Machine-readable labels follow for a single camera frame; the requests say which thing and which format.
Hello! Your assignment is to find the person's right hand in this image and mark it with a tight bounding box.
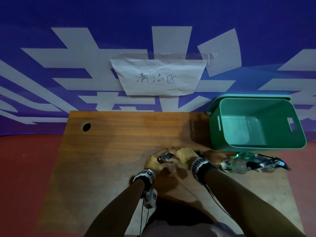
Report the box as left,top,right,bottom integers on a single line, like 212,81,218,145
170,146,201,169

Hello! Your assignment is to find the person's left hand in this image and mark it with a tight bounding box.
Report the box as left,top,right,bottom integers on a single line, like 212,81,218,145
144,149,174,175

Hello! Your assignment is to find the teal spray bottle blue sprayer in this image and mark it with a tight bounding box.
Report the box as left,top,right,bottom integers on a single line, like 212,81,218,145
233,152,260,166

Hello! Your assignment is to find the person's right forearm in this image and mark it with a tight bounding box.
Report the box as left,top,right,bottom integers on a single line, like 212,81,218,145
203,168,305,237

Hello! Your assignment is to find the person's left forearm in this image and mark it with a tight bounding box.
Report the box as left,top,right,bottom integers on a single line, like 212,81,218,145
84,180,146,237

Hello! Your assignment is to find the person's grey shirt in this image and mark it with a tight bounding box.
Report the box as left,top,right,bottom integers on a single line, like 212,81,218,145
142,218,245,237

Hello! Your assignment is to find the left marker wristband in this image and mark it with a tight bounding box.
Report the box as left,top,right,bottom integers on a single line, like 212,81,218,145
133,169,155,190

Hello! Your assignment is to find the marker wristband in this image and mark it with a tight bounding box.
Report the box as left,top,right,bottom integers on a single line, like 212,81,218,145
190,157,218,184
133,169,155,190

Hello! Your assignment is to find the right marker wristband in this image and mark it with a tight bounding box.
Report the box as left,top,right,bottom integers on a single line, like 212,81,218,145
190,157,218,184

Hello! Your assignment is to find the white paper sign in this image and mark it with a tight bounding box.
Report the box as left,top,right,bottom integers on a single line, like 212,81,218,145
110,58,208,96

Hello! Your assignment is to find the green plastic storage box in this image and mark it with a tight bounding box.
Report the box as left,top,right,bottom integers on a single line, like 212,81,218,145
208,97,307,151

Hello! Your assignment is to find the clear tape strip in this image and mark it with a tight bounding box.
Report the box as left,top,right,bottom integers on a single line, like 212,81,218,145
112,52,218,66

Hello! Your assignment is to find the blue banner with white print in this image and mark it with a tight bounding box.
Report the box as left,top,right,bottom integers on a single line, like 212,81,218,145
0,0,316,137

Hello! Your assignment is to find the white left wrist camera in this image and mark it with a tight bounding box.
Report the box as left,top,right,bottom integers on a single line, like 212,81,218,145
143,189,158,210

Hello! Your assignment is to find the black right camera cable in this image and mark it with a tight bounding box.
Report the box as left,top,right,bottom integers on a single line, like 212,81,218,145
203,184,234,219

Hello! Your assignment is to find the black camera cable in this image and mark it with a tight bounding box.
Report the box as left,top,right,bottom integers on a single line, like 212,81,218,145
139,190,150,237
203,184,234,219

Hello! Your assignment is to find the black left camera cable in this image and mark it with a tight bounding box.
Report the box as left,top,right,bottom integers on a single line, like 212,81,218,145
139,190,150,237

